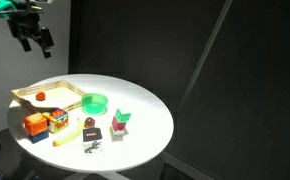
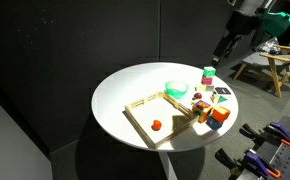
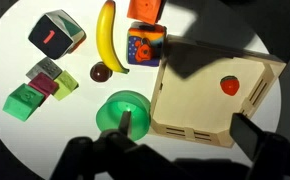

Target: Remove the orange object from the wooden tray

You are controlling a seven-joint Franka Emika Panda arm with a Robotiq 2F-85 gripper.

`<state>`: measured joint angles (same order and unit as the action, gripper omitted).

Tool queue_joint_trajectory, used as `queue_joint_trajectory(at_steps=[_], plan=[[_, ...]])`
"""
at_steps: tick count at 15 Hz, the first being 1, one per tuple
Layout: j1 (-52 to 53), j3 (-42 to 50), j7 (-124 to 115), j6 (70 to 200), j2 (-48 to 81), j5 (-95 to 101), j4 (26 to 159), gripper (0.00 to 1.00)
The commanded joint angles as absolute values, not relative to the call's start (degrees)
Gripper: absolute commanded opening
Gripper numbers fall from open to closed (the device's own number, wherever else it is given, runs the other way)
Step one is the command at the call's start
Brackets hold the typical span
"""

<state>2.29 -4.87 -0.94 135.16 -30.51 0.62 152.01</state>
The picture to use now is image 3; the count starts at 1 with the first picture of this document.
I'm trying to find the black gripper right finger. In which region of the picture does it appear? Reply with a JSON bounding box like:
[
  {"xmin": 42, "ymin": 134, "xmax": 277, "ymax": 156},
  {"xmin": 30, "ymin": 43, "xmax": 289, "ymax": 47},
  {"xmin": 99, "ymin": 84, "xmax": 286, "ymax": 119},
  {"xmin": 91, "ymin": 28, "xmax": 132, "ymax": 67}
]
[{"xmin": 230, "ymin": 113, "xmax": 265, "ymax": 161}]

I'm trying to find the magenta rubber block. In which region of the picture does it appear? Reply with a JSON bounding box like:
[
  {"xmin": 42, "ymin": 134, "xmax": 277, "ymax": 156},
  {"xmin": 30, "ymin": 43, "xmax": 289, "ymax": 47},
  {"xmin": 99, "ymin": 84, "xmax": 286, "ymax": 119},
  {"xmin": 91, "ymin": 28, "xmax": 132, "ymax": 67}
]
[{"xmin": 28, "ymin": 73, "xmax": 58, "ymax": 98}]

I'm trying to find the orange and blue block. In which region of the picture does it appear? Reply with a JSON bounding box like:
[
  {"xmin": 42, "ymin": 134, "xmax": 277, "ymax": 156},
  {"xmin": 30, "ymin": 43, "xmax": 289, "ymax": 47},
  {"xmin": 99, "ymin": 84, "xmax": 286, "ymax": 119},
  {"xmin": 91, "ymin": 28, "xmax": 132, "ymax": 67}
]
[{"xmin": 127, "ymin": 0, "xmax": 165, "ymax": 25}]

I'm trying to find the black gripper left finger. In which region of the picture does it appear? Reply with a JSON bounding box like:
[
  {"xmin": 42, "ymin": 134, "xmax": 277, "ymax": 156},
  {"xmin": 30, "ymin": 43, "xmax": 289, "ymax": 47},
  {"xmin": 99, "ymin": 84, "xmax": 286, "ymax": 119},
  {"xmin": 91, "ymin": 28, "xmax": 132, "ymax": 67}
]
[{"xmin": 118, "ymin": 111, "xmax": 131, "ymax": 136}]

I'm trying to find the lime green rubber block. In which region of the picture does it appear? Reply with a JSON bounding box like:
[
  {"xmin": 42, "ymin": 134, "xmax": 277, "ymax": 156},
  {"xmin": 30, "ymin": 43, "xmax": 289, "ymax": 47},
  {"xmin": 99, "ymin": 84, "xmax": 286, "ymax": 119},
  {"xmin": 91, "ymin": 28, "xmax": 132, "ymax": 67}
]
[{"xmin": 53, "ymin": 70, "xmax": 78, "ymax": 101}]

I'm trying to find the orange-red toy strawberry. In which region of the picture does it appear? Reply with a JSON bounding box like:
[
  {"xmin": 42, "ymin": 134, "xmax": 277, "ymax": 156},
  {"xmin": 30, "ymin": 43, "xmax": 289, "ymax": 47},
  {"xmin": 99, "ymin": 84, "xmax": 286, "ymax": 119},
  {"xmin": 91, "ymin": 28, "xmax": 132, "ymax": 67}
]
[{"xmin": 220, "ymin": 76, "xmax": 240, "ymax": 96}]

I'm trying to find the grey rubber block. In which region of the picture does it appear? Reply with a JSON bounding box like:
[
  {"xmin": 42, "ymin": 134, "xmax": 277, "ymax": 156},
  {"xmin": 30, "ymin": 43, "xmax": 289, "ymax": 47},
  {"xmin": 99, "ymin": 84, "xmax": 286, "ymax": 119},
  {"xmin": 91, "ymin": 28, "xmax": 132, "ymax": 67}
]
[{"xmin": 26, "ymin": 57, "xmax": 62, "ymax": 80}]

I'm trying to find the yellow toy banana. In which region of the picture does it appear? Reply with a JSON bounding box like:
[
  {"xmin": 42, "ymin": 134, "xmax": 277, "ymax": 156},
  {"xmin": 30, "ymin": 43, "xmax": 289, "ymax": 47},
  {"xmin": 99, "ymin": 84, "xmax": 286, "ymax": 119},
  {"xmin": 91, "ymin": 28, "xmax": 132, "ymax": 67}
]
[{"xmin": 96, "ymin": 0, "xmax": 129, "ymax": 74}]

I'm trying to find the wooden tray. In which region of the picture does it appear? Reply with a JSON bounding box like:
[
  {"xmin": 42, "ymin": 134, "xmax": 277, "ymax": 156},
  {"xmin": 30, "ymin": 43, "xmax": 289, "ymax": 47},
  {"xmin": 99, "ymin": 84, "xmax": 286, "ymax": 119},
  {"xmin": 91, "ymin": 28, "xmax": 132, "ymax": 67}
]
[{"xmin": 151, "ymin": 35, "xmax": 286, "ymax": 148}]

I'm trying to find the dark red toy plum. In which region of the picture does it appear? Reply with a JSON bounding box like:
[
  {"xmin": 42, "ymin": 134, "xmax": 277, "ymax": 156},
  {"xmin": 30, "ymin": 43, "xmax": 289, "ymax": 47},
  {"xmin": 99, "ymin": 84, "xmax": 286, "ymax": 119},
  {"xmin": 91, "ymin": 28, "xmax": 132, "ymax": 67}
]
[{"xmin": 90, "ymin": 62, "xmax": 113, "ymax": 82}]

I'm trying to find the green plastic bowl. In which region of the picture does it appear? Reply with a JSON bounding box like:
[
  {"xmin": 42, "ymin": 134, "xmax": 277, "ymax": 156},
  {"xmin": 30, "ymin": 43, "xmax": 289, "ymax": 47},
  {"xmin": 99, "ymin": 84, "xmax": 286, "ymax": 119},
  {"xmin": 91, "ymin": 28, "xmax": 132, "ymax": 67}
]
[{"xmin": 95, "ymin": 90, "xmax": 152, "ymax": 142}]

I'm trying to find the colourful bear fabric cube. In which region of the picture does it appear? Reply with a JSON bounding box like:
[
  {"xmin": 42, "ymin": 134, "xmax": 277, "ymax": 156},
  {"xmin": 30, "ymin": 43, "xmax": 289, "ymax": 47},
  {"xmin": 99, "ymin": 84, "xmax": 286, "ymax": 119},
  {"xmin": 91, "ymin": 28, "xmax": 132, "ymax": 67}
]
[{"xmin": 126, "ymin": 21, "xmax": 166, "ymax": 67}]

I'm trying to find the dark fabric number cube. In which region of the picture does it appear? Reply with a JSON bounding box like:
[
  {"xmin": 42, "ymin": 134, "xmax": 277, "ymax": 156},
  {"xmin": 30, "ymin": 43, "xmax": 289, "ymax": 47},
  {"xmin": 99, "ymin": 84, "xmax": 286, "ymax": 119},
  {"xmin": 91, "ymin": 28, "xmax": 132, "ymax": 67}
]
[{"xmin": 28, "ymin": 9, "xmax": 86, "ymax": 60}]

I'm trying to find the round white table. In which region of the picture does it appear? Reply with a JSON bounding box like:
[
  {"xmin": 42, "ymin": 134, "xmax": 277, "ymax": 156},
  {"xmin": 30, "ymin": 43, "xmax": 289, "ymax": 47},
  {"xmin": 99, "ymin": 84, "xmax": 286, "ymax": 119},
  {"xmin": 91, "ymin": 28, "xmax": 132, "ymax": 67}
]
[{"xmin": 0, "ymin": 0, "xmax": 281, "ymax": 179}]

